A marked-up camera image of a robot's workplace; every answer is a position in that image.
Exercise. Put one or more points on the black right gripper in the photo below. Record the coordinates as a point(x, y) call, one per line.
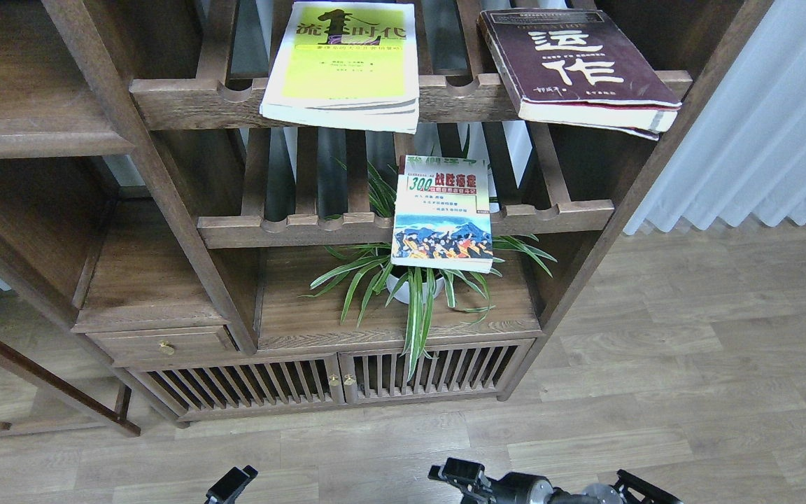
point(514, 487)

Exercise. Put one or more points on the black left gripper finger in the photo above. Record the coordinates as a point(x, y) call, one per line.
point(231, 485)

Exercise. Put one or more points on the white book with colourful picture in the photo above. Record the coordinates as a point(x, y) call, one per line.
point(442, 214)

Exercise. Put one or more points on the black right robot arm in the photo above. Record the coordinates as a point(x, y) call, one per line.
point(627, 489)

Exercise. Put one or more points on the right slatted cabinet door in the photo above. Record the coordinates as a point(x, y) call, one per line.
point(476, 368)

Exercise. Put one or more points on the wooden drawer with brass knob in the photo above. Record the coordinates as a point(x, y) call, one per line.
point(133, 346)

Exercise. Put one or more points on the green spider plant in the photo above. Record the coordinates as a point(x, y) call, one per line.
point(369, 272)

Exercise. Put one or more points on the dark wooden bookshelf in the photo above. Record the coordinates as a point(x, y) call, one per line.
point(141, 188)

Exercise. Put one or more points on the dark maroon cover book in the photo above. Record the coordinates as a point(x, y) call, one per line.
point(576, 67)

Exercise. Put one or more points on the yellow green cover book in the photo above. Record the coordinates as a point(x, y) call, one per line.
point(349, 65)

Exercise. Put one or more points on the white pleated curtain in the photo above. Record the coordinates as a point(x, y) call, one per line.
point(745, 157)

